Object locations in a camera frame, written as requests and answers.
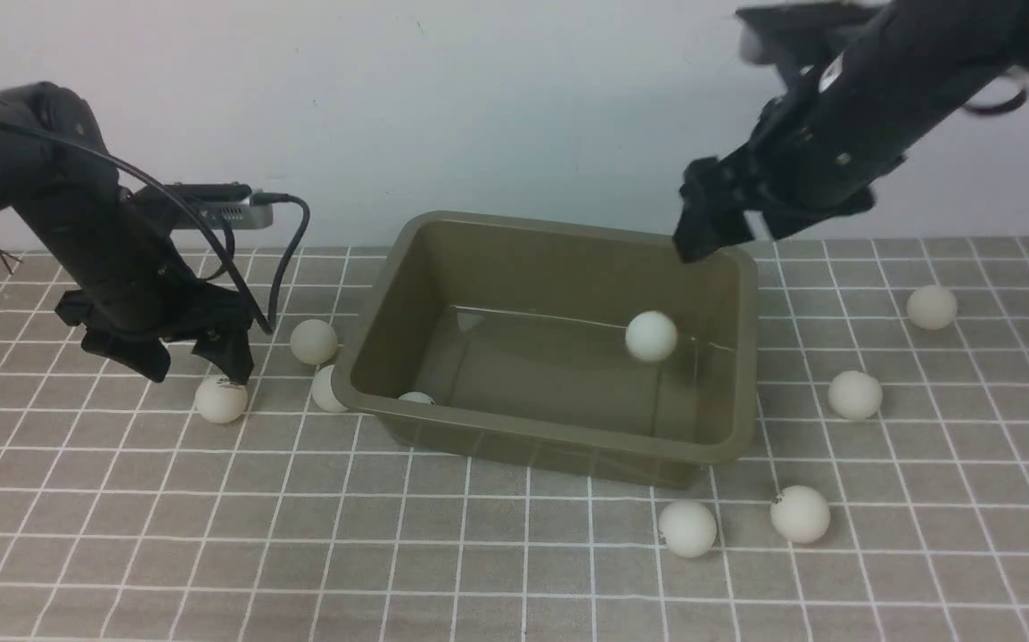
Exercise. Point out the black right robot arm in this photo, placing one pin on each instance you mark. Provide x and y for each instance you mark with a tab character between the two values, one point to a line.
863	83

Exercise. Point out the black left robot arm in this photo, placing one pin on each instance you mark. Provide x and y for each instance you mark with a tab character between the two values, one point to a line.
56	174

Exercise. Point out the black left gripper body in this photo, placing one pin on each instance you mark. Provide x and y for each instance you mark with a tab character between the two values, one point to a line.
209	316

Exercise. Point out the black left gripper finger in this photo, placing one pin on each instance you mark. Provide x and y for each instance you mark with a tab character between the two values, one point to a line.
149	358
229	350

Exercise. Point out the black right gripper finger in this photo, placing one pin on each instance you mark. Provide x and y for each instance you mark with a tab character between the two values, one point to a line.
705	228

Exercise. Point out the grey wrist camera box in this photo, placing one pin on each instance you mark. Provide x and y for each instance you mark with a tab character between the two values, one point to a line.
216	204

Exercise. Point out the olive plastic bin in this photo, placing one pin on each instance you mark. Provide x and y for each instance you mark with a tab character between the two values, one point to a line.
516	328

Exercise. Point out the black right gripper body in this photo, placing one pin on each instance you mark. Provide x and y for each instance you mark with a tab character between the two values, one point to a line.
806	161

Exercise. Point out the white ping-pong ball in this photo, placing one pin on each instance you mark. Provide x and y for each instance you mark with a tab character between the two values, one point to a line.
314	342
220	401
688	528
417	397
932	307
651	336
800	514
322	393
855	395

